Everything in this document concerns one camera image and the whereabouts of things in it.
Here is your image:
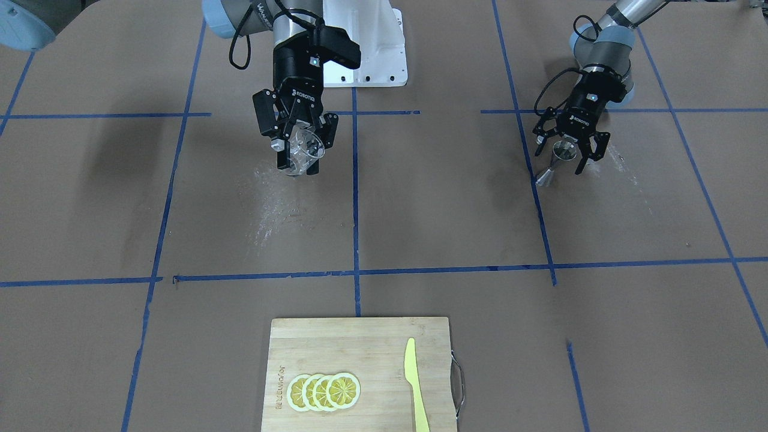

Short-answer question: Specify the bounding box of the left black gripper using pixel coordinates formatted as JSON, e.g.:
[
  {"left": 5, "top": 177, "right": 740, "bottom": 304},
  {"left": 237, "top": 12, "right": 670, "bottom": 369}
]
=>
[{"left": 533, "top": 76, "right": 628, "bottom": 175}]

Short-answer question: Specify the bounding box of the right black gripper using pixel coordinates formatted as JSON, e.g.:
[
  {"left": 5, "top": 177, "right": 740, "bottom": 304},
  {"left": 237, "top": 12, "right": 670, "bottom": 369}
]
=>
[{"left": 252, "top": 46, "right": 338, "bottom": 176}]

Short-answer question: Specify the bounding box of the steel jigger measuring cup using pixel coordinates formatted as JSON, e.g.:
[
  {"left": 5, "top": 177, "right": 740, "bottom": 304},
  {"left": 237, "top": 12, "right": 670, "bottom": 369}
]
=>
[{"left": 535, "top": 140, "right": 579, "bottom": 188}]

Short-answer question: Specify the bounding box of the clear glass cup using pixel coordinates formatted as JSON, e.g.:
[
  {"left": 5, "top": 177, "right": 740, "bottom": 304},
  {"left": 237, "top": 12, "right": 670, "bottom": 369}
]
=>
[{"left": 283, "top": 128, "right": 326, "bottom": 176}]

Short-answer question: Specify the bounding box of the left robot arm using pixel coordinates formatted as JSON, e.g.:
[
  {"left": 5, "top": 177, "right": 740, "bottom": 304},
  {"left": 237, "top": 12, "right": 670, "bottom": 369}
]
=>
[{"left": 532, "top": 1, "right": 668, "bottom": 175}]

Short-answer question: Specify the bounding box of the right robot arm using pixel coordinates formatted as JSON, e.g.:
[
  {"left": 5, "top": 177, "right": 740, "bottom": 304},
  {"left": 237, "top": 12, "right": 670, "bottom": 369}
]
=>
[{"left": 2, "top": 1, "right": 338, "bottom": 177}]

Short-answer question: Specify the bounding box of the yellow plastic knife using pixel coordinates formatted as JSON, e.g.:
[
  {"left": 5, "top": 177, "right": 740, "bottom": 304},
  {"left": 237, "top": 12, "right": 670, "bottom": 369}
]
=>
[{"left": 404, "top": 337, "right": 430, "bottom": 431}]

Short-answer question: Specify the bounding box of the lemon slice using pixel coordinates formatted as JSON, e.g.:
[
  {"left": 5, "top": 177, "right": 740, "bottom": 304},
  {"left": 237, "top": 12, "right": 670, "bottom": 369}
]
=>
[
  {"left": 287, "top": 374, "right": 310, "bottom": 412},
  {"left": 326, "top": 372, "right": 361, "bottom": 409},
  {"left": 300, "top": 374, "right": 321, "bottom": 411},
  {"left": 312, "top": 375, "right": 335, "bottom": 412}
]

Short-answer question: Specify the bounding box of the lemon slice front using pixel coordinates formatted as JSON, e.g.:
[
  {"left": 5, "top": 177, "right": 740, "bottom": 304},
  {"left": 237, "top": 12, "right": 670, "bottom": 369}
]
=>
[{"left": 326, "top": 372, "right": 361, "bottom": 409}]

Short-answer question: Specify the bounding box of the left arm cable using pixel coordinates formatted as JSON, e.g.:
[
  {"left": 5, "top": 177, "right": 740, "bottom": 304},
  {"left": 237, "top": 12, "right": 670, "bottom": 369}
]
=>
[{"left": 533, "top": 15, "right": 601, "bottom": 115}]

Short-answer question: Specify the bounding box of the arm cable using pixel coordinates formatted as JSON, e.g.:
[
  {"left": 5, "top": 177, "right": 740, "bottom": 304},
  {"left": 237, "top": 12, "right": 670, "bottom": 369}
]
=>
[
  {"left": 228, "top": 0, "right": 283, "bottom": 70},
  {"left": 533, "top": 15, "right": 601, "bottom": 115}
]

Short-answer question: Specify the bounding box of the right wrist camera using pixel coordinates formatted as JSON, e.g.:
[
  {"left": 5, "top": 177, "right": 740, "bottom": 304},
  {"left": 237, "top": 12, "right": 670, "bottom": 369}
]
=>
[{"left": 309, "top": 23, "right": 362, "bottom": 70}]

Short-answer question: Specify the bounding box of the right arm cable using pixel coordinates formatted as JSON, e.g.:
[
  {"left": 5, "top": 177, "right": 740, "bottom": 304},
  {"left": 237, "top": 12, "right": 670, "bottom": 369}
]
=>
[{"left": 228, "top": 0, "right": 283, "bottom": 70}]

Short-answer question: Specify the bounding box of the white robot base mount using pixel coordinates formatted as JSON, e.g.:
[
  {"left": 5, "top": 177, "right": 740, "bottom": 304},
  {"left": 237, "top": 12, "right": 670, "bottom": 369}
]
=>
[{"left": 323, "top": 1, "right": 409, "bottom": 88}]

